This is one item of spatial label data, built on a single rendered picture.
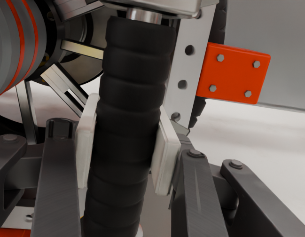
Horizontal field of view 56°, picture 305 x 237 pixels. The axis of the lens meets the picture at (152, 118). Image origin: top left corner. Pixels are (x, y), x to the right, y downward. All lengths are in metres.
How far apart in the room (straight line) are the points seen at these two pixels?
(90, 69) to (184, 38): 0.46
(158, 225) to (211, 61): 1.16
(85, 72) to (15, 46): 0.52
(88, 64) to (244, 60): 0.49
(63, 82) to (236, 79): 0.27
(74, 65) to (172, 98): 0.46
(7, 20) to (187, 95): 0.22
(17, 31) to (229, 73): 0.25
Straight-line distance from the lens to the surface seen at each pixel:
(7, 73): 0.29
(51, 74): 0.48
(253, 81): 0.41
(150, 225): 1.45
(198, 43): 0.37
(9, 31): 0.28
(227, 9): 0.72
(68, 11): 0.47
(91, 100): 0.18
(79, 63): 0.79
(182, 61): 0.37
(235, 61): 0.39
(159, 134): 0.15
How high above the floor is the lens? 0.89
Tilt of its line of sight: 18 degrees down
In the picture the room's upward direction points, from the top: 11 degrees clockwise
